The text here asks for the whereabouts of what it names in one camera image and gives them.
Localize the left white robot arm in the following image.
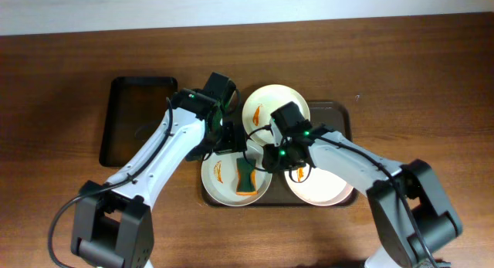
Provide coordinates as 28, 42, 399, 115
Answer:
70, 73, 245, 267

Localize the small dark water tray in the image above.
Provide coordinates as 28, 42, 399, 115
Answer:
99, 76, 178, 168

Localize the white plate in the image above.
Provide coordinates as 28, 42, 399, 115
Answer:
242, 84, 310, 134
284, 165, 354, 206
201, 152, 272, 207

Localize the large brown serving tray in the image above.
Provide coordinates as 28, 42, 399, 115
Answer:
198, 100, 358, 208

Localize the orange green scrub sponge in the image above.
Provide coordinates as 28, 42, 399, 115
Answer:
235, 158, 258, 195

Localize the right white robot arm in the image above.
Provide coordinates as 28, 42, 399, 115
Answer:
262, 102, 462, 268

